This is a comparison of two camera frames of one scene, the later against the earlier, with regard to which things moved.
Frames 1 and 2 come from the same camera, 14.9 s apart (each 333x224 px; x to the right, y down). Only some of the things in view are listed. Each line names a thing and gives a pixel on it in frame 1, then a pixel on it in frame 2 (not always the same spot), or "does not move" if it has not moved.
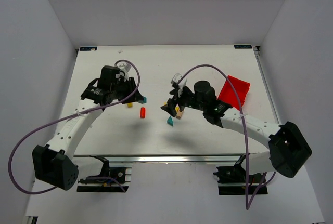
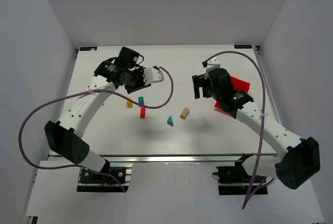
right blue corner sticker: (243, 47) does not move
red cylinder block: (142, 113) does not move
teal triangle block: (170, 121) does not move
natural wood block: (178, 115) -> (184, 113)
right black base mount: (231, 180) does not move
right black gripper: (180, 99) -> (197, 86)
